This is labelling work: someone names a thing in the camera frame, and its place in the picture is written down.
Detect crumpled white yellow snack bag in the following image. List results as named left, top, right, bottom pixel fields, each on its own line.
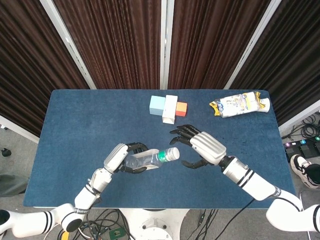
left=208, top=91, right=272, bottom=119

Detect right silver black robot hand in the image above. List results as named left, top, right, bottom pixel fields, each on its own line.
left=169, top=124, right=227, bottom=170

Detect light blue block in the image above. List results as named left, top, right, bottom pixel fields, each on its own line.
left=149, top=95, right=167, bottom=117

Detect black cable with inline box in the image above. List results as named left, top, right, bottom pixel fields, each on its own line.
left=193, top=208, right=219, bottom=240

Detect black trouser leg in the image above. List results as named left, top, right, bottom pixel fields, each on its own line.
left=305, top=161, right=320, bottom=176

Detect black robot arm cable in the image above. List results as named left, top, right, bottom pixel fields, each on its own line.
left=225, top=198, right=256, bottom=240

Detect orange block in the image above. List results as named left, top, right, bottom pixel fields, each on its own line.
left=175, top=101, right=189, bottom=118

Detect coiled black cables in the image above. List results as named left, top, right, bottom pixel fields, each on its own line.
left=281, top=113, right=320, bottom=142

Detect transparent plastic bottle green label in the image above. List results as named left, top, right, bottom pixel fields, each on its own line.
left=124, top=146, right=181, bottom=171

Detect white frame post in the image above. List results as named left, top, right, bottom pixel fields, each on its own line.
left=159, top=0, right=175, bottom=90
left=39, top=0, right=97, bottom=90
left=223, top=0, right=286, bottom=90

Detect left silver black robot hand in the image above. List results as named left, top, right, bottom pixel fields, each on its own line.
left=103, top=141, right=149, bottom=174

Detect brown pleated curtain panel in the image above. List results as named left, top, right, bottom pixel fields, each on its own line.
left=229, top=0, right=320, bottom=126
left=167, top=0, right=273, bottom=90
left=0, top=0, right=91, bottom=137
left=53, top=0, right=162, bottom=90

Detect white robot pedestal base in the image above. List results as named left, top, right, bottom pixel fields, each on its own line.
left=119, top=208, right=189, bottom=240

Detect blue felt table mat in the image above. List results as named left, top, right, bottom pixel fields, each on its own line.
left=22, top=89, right=296, bottom=210

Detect black floor cable bundle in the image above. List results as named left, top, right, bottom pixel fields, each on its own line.
left=57, top=208, right=133, bottom=240

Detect long white block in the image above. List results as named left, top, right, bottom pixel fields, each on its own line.
left=161, top=94, right=179, bottom=125

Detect green circuit board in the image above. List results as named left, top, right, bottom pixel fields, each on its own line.
left=108, top=228, right=125, bottom=240

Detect white frame base rail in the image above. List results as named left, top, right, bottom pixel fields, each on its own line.
left=0, top=115, right=40, bottom=144
left=277, top=99, right=320, bottom=136

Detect white floor cable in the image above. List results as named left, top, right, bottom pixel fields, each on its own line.
left=76, top=223, right=95, bottom=240

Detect white black sneaker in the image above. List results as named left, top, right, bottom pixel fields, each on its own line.
left=289, top=153, right=320, bottom=190

